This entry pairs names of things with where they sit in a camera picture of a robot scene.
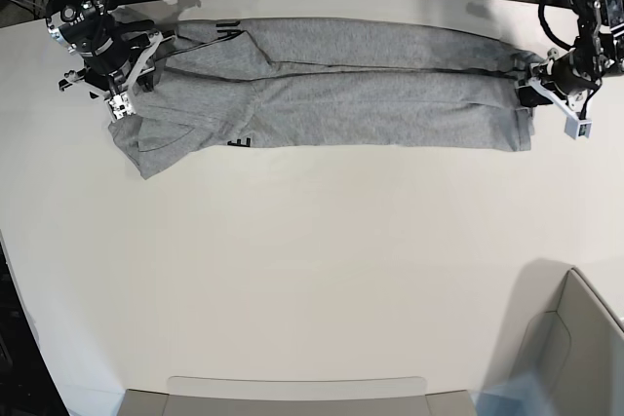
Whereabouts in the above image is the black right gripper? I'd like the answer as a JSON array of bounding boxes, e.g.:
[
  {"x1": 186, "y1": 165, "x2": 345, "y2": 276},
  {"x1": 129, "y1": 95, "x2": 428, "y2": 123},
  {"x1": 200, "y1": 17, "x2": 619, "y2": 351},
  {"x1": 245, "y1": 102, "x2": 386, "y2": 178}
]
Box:
[{"x1": 80, "y1": 19, "x2": 161, "y2": 99}]

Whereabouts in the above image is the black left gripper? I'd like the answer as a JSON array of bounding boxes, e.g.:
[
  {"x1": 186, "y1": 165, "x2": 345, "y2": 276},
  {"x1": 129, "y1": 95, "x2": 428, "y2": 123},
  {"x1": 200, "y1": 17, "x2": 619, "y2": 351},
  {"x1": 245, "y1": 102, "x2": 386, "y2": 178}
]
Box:
[{"x1": 516, "y1": 53, "x2": 603, "y2": 108}]

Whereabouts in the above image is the grey T-shirt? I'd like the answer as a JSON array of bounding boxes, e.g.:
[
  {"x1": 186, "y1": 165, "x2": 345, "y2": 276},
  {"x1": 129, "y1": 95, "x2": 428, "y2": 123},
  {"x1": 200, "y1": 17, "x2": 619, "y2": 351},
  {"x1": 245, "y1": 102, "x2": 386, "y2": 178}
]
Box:
[{"x1": 109, "y1": 19, "x2": 537, "y2": 178}]

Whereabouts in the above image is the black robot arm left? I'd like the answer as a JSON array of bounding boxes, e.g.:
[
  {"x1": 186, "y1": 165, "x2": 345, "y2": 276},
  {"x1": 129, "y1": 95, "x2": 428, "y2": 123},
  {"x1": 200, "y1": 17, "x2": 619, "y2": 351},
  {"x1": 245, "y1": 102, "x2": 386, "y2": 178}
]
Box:
[{"x1": 517, "y1": 0, "x2": 623, "y2": 108}]

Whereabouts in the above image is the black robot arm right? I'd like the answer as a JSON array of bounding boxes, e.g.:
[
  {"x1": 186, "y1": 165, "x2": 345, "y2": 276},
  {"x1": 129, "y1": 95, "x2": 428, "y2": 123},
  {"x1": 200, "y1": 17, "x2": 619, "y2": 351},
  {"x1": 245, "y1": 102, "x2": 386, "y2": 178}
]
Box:
[{"x1": 45, "y1": 0, "x2": 163, "y2": 98}]

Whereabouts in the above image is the beige bin right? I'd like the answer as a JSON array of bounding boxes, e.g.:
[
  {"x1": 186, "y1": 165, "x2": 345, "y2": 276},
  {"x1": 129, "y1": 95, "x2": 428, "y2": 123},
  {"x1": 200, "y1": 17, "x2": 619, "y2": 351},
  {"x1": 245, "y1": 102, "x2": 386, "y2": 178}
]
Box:
[{"x1": 510, "y1": 269, "x2": 623, "y2": 415}]

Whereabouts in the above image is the beige bin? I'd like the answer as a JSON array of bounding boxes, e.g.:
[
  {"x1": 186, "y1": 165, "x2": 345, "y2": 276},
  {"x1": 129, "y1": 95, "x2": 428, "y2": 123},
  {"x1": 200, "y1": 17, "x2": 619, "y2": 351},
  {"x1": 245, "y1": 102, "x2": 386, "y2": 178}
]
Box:
[
  {"x1": 118, "y1": 376, "x2": 477, "y2": 415},
  {"x1": 510, "y1": 269, "x2": 623, "y2": 415}
]

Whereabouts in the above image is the blue blurred object corner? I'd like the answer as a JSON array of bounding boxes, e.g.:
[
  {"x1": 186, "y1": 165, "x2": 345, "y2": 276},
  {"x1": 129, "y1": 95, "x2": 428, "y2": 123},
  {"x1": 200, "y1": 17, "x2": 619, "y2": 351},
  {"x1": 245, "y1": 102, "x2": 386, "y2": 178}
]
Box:
[{"x1": 471, "y1": 371, "x2": 557, "y2": 416}]

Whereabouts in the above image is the beige bin bottom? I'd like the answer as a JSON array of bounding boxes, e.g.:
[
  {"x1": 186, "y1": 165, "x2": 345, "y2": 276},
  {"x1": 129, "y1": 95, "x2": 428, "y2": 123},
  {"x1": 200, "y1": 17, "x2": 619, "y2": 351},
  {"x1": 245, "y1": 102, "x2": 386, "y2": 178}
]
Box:
[{"x1": 118, "y1": 376, "x2": 477, "y2": 415}]

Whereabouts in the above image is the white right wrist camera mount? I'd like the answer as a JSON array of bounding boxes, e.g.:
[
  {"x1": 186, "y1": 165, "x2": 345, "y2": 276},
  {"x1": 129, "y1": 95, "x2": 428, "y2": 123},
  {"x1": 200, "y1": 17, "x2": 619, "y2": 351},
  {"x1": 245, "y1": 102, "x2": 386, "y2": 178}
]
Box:
[{"x1": 57, "y1": 30, "x2": 176, "y2": 123}]

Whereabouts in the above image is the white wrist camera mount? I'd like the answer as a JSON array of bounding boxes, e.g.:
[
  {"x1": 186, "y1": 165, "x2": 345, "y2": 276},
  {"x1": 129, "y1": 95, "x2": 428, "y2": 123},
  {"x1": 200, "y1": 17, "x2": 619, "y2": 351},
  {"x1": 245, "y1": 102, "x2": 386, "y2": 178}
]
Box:
[
  {"x1": 515, "y1": 49, "x2": 602, "y2": 139},
  {"x1": 57, "y1": 30, "x2": 176, "y2": 123}
]

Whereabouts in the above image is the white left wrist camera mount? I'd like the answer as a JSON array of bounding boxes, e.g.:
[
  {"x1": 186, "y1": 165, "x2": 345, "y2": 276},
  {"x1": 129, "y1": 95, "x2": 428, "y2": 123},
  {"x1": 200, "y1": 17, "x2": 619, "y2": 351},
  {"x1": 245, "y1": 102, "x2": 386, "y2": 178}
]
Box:
[{"x1": 515, "y1": 49, "x2": 602, "y2": 139}]

